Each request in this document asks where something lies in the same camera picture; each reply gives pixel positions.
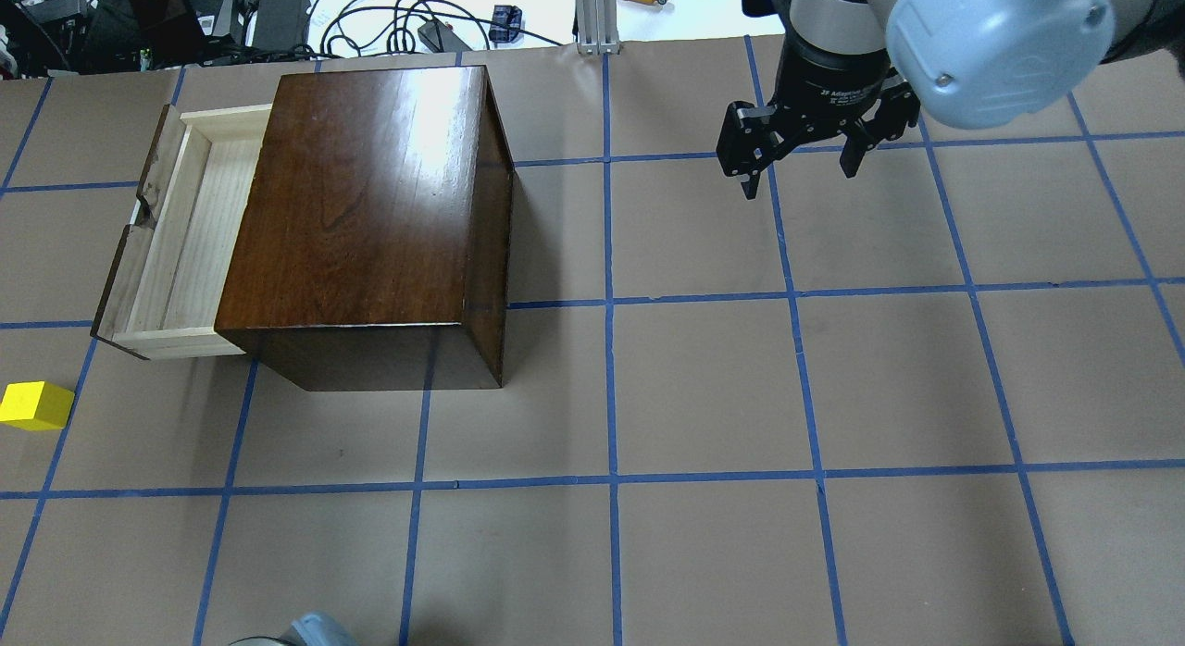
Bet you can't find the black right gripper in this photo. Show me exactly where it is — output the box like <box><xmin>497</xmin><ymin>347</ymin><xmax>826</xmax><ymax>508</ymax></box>
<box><xmin>716</xmin><ymin>36</ymin><xmax>921</xmax><ymax>200</ymax></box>

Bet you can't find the light wooden drawer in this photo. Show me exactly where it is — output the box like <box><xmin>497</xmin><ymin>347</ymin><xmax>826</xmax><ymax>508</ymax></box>
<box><xmin>92</xmin><ymin>105</ymin><xmax>271</xmax><ymax>360</ymax></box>

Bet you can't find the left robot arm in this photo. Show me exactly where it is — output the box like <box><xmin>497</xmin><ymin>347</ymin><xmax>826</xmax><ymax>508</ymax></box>
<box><xmin>231</xmin><ymin>612</ymin><xmax>359</xmax><ymax>646</ymax></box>

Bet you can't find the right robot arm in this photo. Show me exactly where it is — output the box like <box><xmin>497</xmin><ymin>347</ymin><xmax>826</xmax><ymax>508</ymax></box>
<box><xmin>716</xmin><ymin>0</ymin><xmax>1181</xmax><ymax>198</ymax></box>

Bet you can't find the dark wooden drawer cabinet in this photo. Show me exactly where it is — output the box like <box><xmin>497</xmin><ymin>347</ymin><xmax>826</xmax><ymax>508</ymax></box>
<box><xmin>213</xmin><ymin>68</ymin><xmax>515</xmax><ymax>391</ymax></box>

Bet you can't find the yellow block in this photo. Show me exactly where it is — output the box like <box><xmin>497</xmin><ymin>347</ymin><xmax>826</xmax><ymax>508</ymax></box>
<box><xmin>1</xmin><ymin>380</ymin><xmax>75</xmax><ymax>431</ymax></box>

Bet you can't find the blue small device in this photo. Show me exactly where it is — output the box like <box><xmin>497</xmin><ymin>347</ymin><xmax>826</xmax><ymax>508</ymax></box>
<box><xmin>487</xmin><ymin>4</ymin><xmax>523</xmax><ymax>44</ymax></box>

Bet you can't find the black power adapter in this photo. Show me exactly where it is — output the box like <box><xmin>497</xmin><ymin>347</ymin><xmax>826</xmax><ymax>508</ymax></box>
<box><xmin>249</xmin><ymin>0</ymin><xmax>312</xmax><ymax>51</ymax></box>

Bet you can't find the aluminium frame post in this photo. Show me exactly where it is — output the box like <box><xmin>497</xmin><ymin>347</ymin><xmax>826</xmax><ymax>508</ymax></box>
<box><xmin>575</xmin><ymin>0</ymin><xmax>621</xmax><ymax>56</ymax></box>

